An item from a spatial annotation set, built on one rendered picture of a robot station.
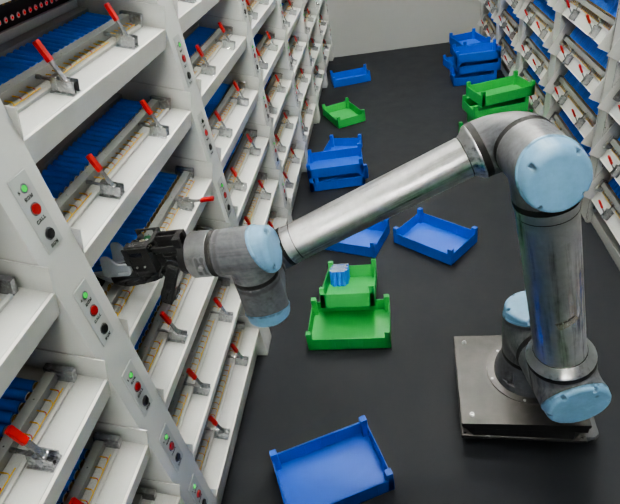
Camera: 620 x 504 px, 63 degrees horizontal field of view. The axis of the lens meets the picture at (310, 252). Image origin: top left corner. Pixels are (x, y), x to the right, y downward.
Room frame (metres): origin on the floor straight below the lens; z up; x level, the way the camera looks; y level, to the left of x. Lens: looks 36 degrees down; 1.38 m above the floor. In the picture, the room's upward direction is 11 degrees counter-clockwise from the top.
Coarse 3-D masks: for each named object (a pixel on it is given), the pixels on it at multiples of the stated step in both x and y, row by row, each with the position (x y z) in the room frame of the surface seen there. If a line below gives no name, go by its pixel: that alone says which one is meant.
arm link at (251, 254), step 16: (208, 240) 0.78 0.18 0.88; (224, 240) 0.77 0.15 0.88; (240, 240) 0.76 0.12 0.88; (256, 240) 0.75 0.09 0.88; (272, 240) 0.77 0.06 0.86; (208, 256) 0.76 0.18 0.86; (224, 256) 0.75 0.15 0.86; (240, 256) 0.74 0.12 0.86; (256, 256) 0.73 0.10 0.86; (272, 256) 0.74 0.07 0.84; (224, 272) 0.75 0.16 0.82; (240, 272) 0.74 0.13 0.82; (256, 272) 0.73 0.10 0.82; (272, 272) 0.74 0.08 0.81
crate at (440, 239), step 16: (416, 224) 1.92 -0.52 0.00; (432, 224) 1.89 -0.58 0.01; (448, 224) 1.82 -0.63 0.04; (400, 240) 1.80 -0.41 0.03; (416, 240) 1.80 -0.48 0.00; (432, 240) 1.78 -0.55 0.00; (448, 240) 1.76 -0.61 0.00; (464, 240) 1.73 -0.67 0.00; (432, 256) 1.66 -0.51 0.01; (448, 256) 1.60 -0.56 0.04
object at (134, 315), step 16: (176, 160) 1.32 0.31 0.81; (192, 160) 1.31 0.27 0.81; (192, 176) 1.29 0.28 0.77; (208, 176) 1.30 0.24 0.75; (192, 192) 1.22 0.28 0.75; (208, 192) 1.26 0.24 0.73; (176, 224) 1.08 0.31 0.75; (192, 224) 1.11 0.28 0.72; (144, 288) 0.85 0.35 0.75; (160, 288) 0.88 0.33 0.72; (128, 304) 0.80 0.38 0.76; (144, 304) 0.80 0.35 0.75; (128, 320) 0.75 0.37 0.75; (144, 320) 0.78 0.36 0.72; (128, 336) 0.71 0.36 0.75
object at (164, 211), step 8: (184, 176) 1.26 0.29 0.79; (176, 184) 1.22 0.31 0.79; (184, 184) 1.24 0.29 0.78; (192, 184) 1.25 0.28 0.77; (176, 192) 1.18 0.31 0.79; (184, 192) 1.20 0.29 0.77; (168, 200) 1.14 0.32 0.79; (160, 208) 1.10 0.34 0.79; (168, 208) 1.11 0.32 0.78; (160, 216) 1.07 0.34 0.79; (152, 224) 1.04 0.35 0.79; (160, 224) 1.05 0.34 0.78; (152, 232) 1.01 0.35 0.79; (112, 288) 0.82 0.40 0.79; (120, 288) 0.82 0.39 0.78; (112, 296) 0.79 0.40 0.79; (128, 296) 0.81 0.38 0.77; (112, 304) 0.78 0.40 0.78
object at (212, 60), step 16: (208, 16) 2.01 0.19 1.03; (192, 32) 1.89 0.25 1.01; (208, 32) 1.92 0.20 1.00; (224, 32) 1.83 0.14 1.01; (240, 32) 1.98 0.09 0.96; (192, 48) 1.73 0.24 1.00; (208, 48) 1.76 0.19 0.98; (224, 48) 1.82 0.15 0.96; (240, 48) 1.89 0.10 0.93; (192, 64) 1.58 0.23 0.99; (208, 64) 1.57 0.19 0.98; (224, 64) 1.67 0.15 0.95; (208, 80) 1.52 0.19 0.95; (208, 96) 1.47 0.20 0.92
